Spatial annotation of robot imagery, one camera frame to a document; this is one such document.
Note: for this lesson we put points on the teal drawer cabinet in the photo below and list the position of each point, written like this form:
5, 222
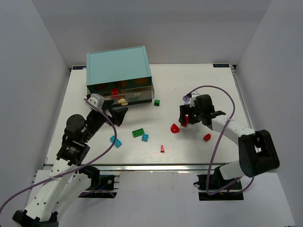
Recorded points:
121, 68

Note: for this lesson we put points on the small red lego brick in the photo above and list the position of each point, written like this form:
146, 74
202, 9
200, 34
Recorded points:
207, 137

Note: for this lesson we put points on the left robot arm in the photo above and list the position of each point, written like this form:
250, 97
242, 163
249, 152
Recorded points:
69, 178

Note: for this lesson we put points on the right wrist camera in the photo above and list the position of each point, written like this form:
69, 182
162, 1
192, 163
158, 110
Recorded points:
190, 100

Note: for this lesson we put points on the red long lego brick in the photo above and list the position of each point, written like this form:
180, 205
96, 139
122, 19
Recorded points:
186, 122

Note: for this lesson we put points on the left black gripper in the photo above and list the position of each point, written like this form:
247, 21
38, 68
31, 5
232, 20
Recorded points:
108, 111

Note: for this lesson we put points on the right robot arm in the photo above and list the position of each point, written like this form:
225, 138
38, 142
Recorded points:
257, 152

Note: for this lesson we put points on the small cyan lego brick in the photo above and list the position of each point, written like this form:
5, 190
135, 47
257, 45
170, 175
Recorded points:
145, 137

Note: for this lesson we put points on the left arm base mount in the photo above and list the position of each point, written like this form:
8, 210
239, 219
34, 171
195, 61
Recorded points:
100, 186

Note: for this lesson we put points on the long cyan lego brick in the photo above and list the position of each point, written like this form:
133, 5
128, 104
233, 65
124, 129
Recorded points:
117, 143

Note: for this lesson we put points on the small green lego cube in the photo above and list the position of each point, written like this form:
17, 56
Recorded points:
156, 102

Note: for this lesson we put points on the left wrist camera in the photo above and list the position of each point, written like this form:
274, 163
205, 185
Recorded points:
94, 101

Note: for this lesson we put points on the green long lego brick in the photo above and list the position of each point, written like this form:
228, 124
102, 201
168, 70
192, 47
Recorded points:
138, 132

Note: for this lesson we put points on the purple lego brick upper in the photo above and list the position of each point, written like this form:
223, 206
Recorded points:
186, 98

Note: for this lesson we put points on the small pink lego piece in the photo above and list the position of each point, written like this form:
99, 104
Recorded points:
162, 150

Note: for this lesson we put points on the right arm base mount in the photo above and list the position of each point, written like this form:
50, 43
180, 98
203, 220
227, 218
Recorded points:
231, 193

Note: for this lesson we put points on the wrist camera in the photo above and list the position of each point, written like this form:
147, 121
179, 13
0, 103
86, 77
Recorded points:
190, 100
94, 101

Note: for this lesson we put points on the red arch lego piece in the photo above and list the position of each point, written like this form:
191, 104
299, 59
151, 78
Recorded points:
174, 128

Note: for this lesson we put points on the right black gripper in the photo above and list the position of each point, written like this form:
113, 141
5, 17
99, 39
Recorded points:
189, 113

